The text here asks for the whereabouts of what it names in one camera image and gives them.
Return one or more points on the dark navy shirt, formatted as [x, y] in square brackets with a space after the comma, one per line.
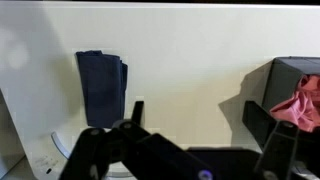
[104, 84]

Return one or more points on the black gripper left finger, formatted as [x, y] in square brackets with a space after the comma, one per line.
[96, 149]

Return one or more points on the dark grey fabric box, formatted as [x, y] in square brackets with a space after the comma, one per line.
[284, 75]

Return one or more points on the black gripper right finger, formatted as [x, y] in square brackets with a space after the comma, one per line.
[283, 145]

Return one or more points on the plain pink shirt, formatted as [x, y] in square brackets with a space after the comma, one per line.
[303, 107]

